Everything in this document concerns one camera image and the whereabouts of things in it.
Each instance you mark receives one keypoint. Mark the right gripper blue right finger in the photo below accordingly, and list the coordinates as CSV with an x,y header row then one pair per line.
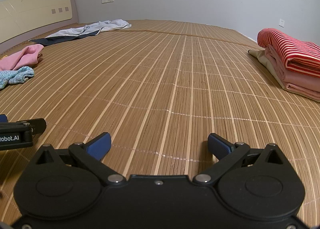
x,y
218,146

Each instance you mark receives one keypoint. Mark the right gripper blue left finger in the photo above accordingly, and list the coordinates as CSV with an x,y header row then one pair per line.
x,y
99,146

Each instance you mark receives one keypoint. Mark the light blue knit garment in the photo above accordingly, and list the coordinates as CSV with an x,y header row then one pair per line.
x,y
13,77

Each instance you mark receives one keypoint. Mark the pink sweater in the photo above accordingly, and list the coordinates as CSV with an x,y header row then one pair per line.
x,y
28,56

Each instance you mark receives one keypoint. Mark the bamboo bed mat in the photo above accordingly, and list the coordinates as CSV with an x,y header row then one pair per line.
x,y
160,88

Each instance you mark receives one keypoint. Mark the beige folded garment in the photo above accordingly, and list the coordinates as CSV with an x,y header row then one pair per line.
x,y
260,55

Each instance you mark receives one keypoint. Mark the pink folded garment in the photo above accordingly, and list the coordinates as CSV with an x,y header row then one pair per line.
x,y
293,81

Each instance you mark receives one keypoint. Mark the cream bed headboard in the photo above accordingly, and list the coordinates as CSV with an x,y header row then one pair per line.
x,y
22,20

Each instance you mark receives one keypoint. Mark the white grey navy garment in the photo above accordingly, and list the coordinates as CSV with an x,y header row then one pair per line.
x,y
71,34

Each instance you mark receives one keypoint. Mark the red striped folded garment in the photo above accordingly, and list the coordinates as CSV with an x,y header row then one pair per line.
x,y
296,55

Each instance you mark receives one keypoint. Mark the white wall socket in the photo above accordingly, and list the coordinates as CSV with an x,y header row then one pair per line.
x,y
281,23

